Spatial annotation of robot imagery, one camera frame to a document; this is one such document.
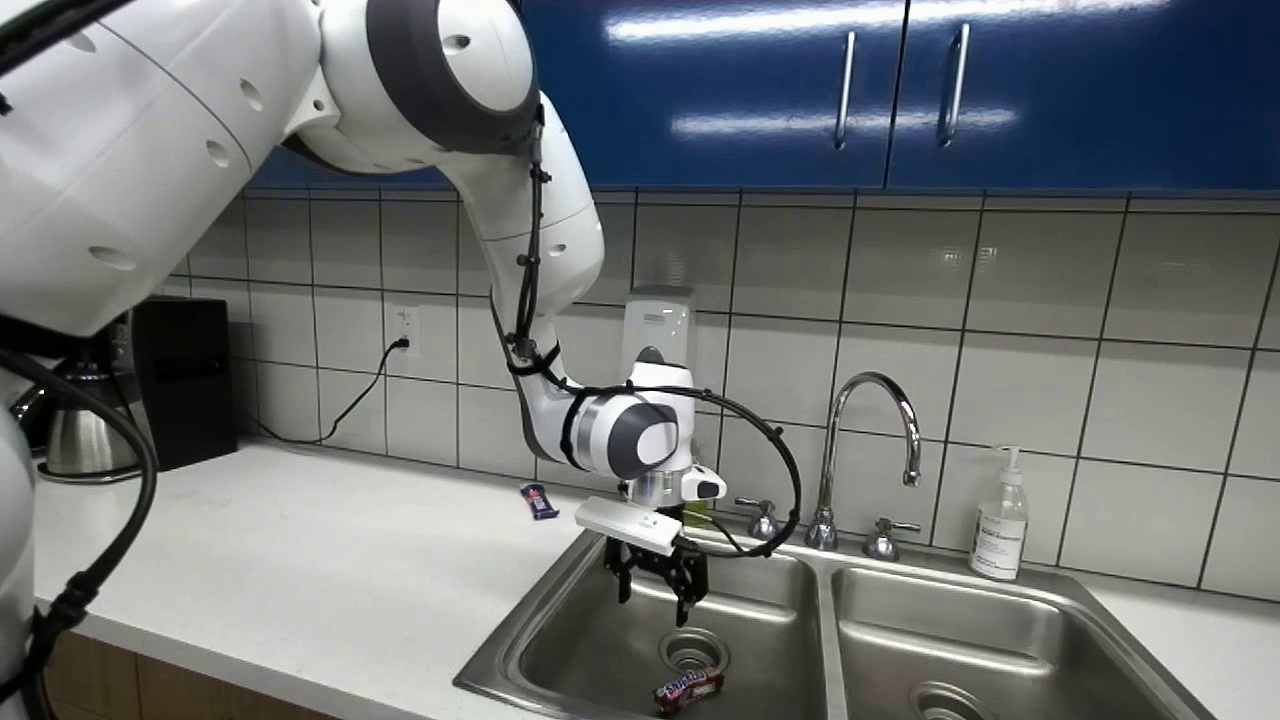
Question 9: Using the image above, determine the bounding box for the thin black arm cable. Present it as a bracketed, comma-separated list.
[483, 123, 803, 561]

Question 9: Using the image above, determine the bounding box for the round metal sink drain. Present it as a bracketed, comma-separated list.
[658, 625, 737, 684]
[913, 680, 991, 720]

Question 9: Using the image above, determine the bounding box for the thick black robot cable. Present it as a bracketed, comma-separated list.
[0, 339, 165, 720]

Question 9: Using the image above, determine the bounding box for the stainless steel double sink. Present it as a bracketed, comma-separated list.
[451, 500, 1220, 720]

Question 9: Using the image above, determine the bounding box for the wooden base cabinet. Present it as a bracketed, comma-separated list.
[51, 630, 336, 720]

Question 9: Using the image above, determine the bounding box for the chrome faucet knob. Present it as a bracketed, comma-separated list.
[737, 498, 789, 544]
[855, 516, 926, 564]

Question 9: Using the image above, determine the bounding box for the black power cord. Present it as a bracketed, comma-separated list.
[243, 336, 413, 451]

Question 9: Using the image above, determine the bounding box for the small purple snack packet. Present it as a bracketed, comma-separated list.
[518, 480, 566, 526]

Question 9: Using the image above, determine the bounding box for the stainless steel kettle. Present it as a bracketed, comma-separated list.
[36, 347, 144, 483]

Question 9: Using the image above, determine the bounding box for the clear pump soap bottle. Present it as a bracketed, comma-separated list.
[967, 446, 1035, 585]

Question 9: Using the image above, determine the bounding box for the white wall soap dispenser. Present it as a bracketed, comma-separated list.
[621, 294, 695, 373]

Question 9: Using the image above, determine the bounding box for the chrome gooseneck faucet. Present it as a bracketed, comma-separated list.
[802, 369, 928, 552]

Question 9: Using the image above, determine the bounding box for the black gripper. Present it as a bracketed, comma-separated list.
[606, 532, 711, 630]

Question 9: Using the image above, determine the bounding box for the black coffee machine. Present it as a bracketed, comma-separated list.
[127, 295, 243, 471]

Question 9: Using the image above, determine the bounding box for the brown snickers packet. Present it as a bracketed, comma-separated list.
[651, 667, 732, 714]

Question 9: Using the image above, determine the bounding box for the silver cabinet door handle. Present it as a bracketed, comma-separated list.
[831, 28, 865, 152]
[936, 19, 976, 152]

